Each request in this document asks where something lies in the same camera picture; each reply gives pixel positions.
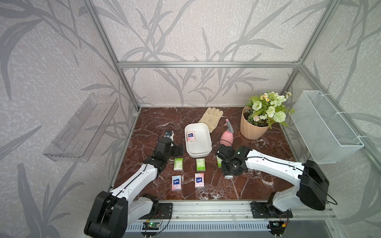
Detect left controller board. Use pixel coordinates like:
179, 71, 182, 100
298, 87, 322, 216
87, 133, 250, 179
142, 222, 161, 232

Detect beige work glove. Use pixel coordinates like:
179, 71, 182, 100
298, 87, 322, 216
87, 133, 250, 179
199, 108, 223, 133

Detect white plastic storage box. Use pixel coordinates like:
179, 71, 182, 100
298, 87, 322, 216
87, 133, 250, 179
184, 123, 212, 159

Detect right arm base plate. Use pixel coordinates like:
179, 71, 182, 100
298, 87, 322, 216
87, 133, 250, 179
250, 201, 293, 220

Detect pink spray bottle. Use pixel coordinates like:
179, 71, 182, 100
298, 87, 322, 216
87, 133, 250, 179
220, 119, 234, 146

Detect controller board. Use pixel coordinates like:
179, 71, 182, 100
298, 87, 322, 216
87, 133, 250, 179
267, 221, 288, 230
142, 222, 161, 232

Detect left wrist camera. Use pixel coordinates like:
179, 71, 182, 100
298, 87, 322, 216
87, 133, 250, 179
164, 130, 174, 141

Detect white wire basket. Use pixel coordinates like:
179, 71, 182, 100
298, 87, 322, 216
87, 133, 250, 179
291, 90, 364, 164

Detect artificial green white flowers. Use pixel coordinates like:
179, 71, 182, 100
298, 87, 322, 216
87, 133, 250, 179
243, 92, 295, 129

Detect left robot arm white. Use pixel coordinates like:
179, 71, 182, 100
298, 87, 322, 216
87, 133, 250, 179
84, 137, 184, 238

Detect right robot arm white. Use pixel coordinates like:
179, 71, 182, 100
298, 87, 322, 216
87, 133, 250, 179
216, 144, 329, 213

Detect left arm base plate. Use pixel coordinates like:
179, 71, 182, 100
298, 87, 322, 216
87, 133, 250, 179
141, 203, 173, 220

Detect pink Tempo tissue pack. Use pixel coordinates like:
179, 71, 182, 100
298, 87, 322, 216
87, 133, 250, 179
187, 131, 195, 142

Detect right controller board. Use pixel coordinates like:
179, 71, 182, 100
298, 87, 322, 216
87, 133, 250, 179
267, 221, 288, 230

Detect green tissue pack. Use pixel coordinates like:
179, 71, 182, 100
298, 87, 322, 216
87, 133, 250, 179
216, 156, 222, 168
174, 158, 184, 171
196, 158, 206, 172

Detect aluminium front rail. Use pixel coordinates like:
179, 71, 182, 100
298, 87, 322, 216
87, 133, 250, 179
124, 200, 337, 222

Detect pink blue Tempo pack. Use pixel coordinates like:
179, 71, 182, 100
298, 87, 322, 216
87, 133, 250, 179
171, 175, 182, 191

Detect terracotta flower pot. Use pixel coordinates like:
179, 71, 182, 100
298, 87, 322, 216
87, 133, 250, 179
240, 107, 269, 140

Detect clear acrylic wall shelf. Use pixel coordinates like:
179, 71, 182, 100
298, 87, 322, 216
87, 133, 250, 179
43, 93, 120, 163

